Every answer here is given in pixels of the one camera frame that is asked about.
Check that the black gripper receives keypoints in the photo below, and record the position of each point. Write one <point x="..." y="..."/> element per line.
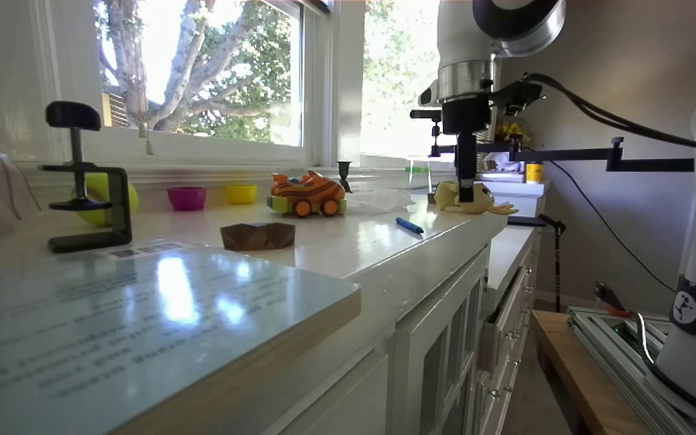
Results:
<point x="467" y="111"/>

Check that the yellow plush bunny toy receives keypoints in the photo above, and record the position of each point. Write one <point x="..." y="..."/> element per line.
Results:
<point x="449" y="197"/>

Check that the orange toy car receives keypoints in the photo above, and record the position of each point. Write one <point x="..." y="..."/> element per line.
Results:
<point x="311" y="197"/>

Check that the clear glass jar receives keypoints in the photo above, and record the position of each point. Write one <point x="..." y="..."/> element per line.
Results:
<point x="420" y="173"/>

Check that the yellow cup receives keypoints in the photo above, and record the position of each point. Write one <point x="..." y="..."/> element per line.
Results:
<point x="532" y="173"/>

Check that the blue marker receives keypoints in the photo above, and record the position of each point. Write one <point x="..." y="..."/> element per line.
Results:
<point x="409" y="226"/>

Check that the black floor stand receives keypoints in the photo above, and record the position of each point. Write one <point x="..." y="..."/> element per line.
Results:
<point x="554" y="250"/>

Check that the white cabinet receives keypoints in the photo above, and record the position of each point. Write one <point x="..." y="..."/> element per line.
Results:
<point x="436" y="338"/>

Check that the small brown wooden block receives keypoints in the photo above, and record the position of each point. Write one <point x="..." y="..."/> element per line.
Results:
<point x="258" y="236"/>

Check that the yellow plastic bowl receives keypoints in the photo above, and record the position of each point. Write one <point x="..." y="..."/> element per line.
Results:
<point x="240" y="194"/>

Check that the wooden board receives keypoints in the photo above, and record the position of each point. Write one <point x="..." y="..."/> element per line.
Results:
<point x="582" y="378"/>

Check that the purple plastic bowl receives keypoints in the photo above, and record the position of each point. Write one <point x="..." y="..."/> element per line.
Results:
<point x="187" y="198"/>

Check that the yellow-green tennis ball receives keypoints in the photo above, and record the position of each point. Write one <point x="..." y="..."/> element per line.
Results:
<point x="100" y="188"/>

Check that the light blue book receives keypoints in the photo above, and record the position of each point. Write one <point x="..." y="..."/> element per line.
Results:
<point x="123" y="323"/>

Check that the black table clamp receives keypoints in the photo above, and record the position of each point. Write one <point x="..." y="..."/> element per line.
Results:
<point x="85" y="194"/>

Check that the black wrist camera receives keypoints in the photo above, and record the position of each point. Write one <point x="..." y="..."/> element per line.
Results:
<point x="518" y="95"/>

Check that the black articulated camera mount arm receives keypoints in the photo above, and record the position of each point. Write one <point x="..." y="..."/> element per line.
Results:
<point x="575" y="152"/>

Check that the aluminium frame rails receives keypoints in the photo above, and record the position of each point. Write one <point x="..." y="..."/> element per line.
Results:
<point x="623" y="353"/>

